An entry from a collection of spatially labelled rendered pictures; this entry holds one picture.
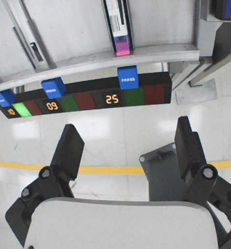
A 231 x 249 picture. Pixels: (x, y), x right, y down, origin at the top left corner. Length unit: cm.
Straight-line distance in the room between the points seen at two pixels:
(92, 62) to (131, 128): 75
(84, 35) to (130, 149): 80
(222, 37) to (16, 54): 29
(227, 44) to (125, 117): 74
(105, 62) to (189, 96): 78
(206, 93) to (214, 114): 14
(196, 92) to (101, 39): 80
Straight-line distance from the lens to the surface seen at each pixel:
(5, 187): 165
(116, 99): 24
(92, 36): 18
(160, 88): 22
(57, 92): 22
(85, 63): 17
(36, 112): 31
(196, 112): 94
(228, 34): 24
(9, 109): 35
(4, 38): 24
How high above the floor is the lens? 89
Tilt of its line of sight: 78 degrees down
